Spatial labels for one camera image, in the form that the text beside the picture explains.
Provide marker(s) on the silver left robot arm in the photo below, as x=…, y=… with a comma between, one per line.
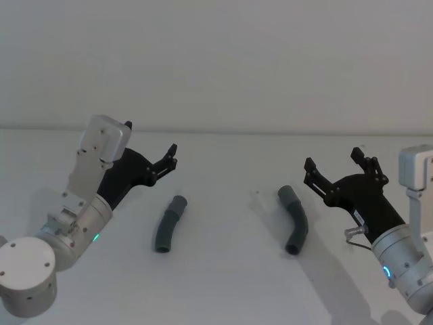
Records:
x=27, y=271

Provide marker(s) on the white table cloth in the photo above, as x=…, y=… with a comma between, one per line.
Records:
x=220, y=291

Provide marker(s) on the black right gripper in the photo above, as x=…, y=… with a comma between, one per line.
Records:
x=368, y=203

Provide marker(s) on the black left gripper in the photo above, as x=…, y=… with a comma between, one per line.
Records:
x=128, y=171

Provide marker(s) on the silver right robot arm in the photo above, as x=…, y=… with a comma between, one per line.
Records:
x=402, y=267

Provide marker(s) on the grey curved pipe piece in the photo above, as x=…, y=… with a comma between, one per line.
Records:
x=169, y=223
x=296, y=216

